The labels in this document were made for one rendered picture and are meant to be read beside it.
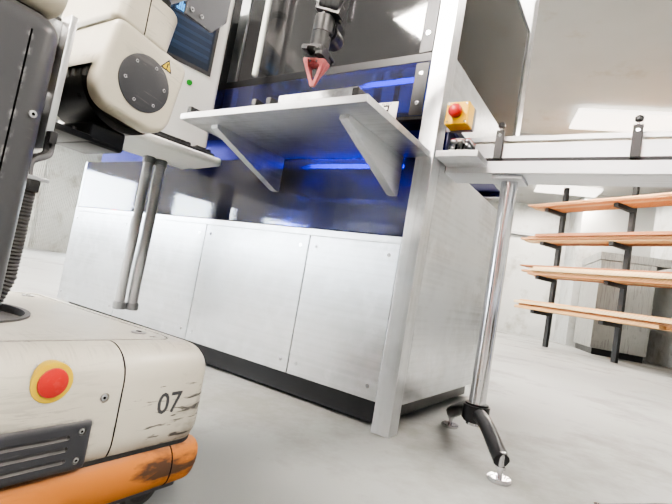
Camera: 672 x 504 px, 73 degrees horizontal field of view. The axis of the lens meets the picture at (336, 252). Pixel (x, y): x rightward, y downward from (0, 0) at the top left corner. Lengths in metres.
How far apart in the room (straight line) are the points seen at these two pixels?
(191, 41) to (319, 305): 1.17
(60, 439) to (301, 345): 1.01
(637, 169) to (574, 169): 0.15
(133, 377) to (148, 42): 0.60
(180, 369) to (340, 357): 0.80
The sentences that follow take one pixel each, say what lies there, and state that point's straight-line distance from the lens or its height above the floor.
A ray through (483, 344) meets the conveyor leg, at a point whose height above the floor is 0.32.
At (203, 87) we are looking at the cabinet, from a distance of 2.04.
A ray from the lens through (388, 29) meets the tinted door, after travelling 1.77.
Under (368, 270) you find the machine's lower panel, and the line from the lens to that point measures 1.47.
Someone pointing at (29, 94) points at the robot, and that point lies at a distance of 0.68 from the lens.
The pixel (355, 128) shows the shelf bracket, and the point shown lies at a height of 0.84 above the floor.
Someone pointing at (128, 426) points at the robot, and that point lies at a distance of 0.77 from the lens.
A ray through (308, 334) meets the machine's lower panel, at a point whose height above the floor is 0.24.
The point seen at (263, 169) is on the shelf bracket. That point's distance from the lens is 1.69.
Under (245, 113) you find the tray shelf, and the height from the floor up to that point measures 0.86.
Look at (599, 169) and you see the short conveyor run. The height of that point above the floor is 0.85.
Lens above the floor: 0.42
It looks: 4 degrees up
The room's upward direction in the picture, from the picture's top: 10 degrees clockwise
